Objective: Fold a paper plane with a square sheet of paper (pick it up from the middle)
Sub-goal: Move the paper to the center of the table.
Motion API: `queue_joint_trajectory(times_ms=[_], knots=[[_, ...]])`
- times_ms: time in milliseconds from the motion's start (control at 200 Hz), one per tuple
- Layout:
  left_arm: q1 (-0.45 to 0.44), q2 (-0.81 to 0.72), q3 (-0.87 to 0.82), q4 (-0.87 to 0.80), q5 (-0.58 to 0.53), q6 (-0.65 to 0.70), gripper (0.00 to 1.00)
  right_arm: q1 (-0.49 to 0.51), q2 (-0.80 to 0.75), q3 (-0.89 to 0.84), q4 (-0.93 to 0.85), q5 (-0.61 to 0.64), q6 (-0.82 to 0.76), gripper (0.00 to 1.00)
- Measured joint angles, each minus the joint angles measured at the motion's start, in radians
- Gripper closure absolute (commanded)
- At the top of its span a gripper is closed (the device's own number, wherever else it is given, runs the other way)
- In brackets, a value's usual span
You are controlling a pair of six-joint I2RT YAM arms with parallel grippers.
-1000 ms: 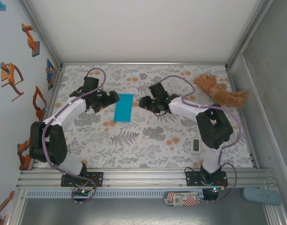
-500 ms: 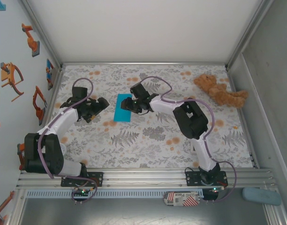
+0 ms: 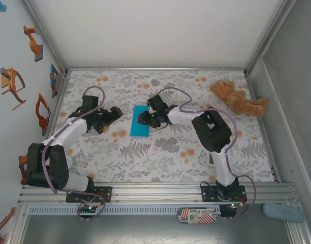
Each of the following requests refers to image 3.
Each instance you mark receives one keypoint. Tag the small LED circuit board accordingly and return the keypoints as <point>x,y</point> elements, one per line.
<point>233,205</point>
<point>89,208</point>

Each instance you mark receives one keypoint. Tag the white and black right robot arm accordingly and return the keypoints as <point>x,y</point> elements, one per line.
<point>211,129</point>

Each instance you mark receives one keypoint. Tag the blue paper sheet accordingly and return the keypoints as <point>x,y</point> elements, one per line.
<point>139,130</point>

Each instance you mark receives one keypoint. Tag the floral print table mat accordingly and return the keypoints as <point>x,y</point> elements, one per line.
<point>145,165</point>

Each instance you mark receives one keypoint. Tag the aluminium side rail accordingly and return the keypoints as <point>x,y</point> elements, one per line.
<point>276,175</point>
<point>56,109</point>

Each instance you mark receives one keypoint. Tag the aluminium frame post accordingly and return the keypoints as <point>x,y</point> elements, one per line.
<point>43,33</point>
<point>270,33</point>

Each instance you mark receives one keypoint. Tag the newspaper print pencil case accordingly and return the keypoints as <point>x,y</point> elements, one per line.
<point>196,216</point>

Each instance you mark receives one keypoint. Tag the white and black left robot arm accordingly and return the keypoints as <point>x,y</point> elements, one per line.
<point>48,162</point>

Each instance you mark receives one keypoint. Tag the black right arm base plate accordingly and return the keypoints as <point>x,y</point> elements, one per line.
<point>209,194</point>

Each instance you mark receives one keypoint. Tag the wide aluminium frame rail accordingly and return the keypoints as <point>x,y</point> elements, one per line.
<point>155,193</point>

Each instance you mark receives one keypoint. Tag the blue and orange sticker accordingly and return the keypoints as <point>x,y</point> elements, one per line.
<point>53,73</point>

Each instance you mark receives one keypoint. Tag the orange curved machine sticker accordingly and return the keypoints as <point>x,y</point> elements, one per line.
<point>10,81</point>

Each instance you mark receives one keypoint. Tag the thin aluminium crossbar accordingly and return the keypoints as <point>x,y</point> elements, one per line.
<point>155,68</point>

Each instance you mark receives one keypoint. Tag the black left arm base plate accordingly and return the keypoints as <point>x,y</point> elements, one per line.
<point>106,194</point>

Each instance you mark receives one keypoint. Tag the blue sponge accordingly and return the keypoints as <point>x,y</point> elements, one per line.
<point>283,213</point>

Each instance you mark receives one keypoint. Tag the small blue wall sticker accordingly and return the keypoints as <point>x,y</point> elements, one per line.
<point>1,6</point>

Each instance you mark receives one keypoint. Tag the brown teddy bear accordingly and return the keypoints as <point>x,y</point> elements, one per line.
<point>236,100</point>

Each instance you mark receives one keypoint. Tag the white digital timer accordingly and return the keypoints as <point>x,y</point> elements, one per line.
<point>209,160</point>

